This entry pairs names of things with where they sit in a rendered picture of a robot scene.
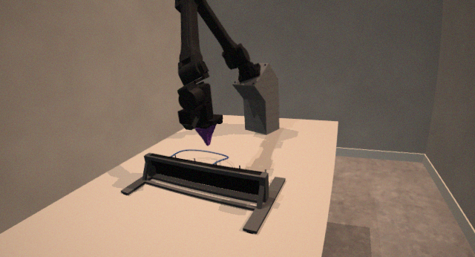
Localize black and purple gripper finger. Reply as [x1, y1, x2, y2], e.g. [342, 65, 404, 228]
[195, 128, 207, 145]
[201, 124, 217, 146]

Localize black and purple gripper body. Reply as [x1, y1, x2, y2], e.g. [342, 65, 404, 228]
[196, 114, 223, 129]

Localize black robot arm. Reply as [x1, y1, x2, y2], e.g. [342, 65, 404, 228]
[175, 0, 261, 130]

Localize black patch panel rack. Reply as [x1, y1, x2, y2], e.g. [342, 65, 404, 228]
[121, 153, 286, 234]

